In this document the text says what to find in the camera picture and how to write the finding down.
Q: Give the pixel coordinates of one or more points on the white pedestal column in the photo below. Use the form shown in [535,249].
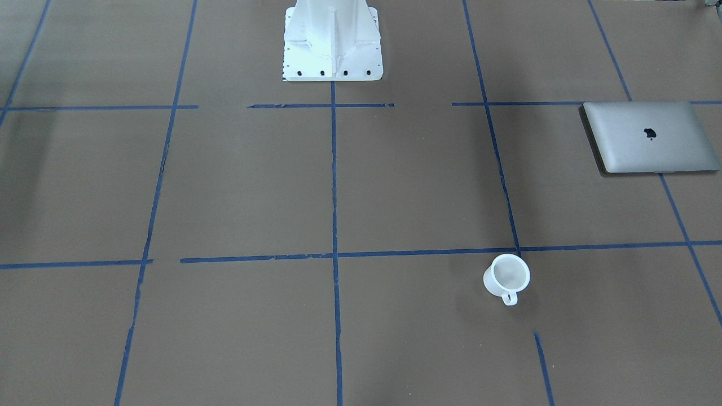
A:
[332,41]

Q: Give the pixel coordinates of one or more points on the white ceramic cup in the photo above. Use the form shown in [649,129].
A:
[506,277]

